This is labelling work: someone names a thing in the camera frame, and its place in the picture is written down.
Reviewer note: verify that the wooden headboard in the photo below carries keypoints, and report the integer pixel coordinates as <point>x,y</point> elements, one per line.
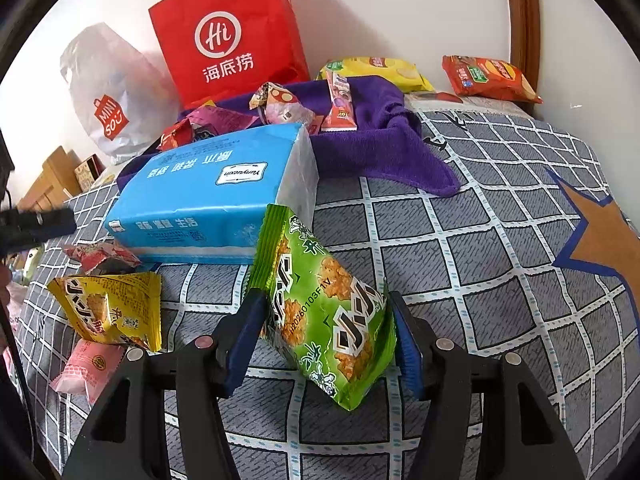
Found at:
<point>50,180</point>

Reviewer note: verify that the yellow triangular snack packet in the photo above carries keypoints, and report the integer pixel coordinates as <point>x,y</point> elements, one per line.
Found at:
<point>110,305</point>

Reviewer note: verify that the newspaper print bed sheet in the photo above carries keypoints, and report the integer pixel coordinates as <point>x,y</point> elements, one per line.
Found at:
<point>465,105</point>

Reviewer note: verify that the white plastic bag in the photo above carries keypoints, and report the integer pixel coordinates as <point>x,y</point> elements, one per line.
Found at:
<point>115,90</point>

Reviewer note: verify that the yellow chips bag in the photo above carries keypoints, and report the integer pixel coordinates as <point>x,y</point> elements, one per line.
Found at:
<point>390,72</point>

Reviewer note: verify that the patterned box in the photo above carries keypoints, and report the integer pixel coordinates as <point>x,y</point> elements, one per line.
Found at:
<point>90,172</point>

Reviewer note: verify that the blue tissue pack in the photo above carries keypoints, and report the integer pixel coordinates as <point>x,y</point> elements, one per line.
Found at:
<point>200,195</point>

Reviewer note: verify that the pale pink fruit snack packet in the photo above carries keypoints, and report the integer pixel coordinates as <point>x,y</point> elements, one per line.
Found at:
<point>285,110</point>

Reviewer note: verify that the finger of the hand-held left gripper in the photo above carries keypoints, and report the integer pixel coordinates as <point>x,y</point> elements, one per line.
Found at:
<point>37,222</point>

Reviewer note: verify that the purple towel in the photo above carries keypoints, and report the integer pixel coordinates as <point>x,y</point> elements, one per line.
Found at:
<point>390,130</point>

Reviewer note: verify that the grey checkered blanket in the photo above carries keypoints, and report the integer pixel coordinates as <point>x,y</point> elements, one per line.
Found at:
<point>475,260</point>

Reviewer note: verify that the white and red snack packet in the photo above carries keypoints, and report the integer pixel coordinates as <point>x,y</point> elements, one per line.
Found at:
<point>100,256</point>

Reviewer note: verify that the green triangular snack packet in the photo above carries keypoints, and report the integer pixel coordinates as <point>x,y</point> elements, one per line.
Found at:
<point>320,310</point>

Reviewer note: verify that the pink stick snack packet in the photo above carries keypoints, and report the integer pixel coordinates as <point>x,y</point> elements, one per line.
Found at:
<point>340,105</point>

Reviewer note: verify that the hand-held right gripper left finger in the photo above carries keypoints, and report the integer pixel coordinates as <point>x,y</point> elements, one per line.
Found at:
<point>245,340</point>

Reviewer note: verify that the wooden door frame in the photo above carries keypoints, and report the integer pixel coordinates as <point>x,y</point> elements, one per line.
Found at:
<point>525,20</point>

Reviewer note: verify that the pink pastry packet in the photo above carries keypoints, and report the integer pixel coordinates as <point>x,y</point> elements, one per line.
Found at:
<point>85,367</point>

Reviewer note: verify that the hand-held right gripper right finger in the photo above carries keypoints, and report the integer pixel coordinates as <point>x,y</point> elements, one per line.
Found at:
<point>407,350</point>

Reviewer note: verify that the red chips bag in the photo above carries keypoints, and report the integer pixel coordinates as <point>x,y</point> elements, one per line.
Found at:
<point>490,77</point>

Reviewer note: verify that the red paper bag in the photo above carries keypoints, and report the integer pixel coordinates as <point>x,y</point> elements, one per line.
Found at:
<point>225,35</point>

